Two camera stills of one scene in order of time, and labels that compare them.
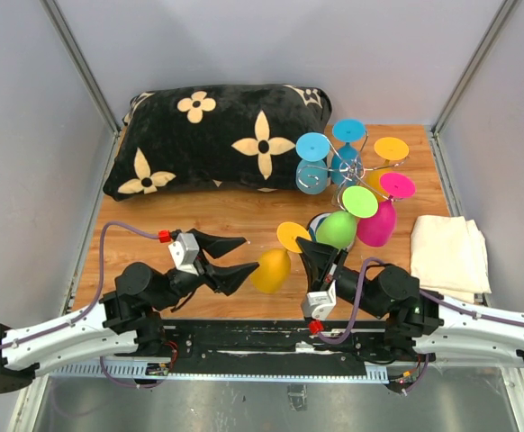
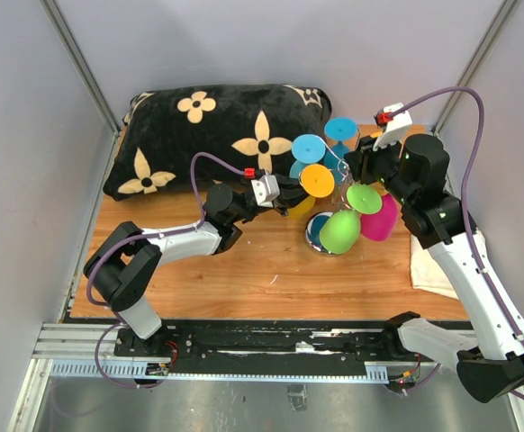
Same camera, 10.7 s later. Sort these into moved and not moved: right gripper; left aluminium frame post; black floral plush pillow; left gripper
Moved: right gripper; left gripper
Not moved: left aluminium frame post; black floral plush pillow
